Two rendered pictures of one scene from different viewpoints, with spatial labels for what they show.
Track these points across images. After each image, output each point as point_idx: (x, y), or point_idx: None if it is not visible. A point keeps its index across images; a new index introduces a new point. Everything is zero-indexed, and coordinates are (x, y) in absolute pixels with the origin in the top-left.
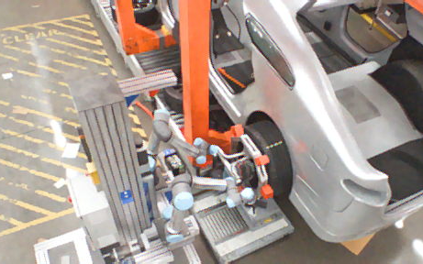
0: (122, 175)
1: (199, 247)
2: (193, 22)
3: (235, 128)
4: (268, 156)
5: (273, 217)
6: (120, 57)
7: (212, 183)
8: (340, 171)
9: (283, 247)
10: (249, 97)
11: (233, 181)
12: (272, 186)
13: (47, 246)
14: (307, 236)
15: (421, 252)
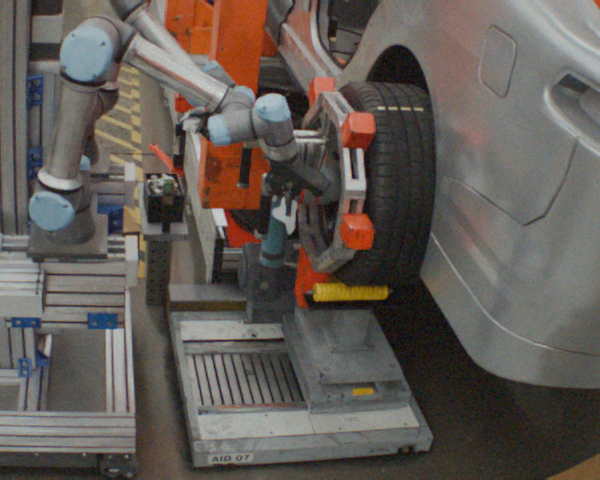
0: None
1: (158, 414)
2: None
3: (315, 81)
4: (377, 125)
5: (381, 391)
6: (161, 92)
7: (185, 71)
8: (544, 61)
9: (390, 478)
10: (370, 40)
11: (249, 97)
12: (374, 217)
13: None
14: (467, 471)
15: None
